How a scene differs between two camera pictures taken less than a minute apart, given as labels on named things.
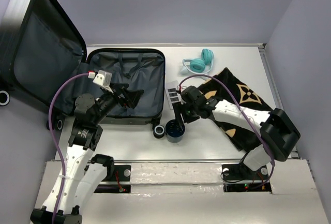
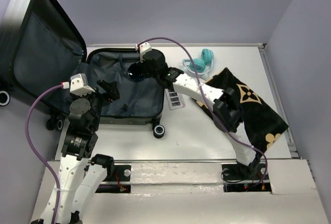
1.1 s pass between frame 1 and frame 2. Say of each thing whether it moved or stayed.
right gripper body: moved
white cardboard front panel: stayed
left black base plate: stayed
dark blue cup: moved
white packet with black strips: stayed
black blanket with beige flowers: stayed
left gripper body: moved
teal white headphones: stayed
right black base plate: stayed
